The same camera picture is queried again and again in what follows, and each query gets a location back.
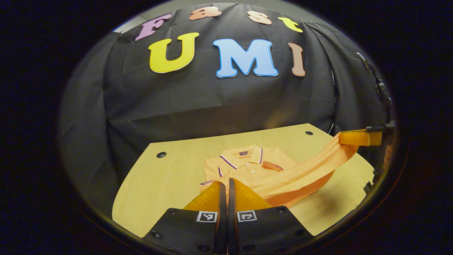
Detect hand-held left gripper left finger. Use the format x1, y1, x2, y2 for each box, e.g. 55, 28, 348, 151
142, 181, 228, 255

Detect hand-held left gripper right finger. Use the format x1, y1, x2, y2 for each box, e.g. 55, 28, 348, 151
227, 178, 314, 255

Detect orange polo T-shirt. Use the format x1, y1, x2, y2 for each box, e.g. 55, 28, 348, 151
200, 134, 360, 208

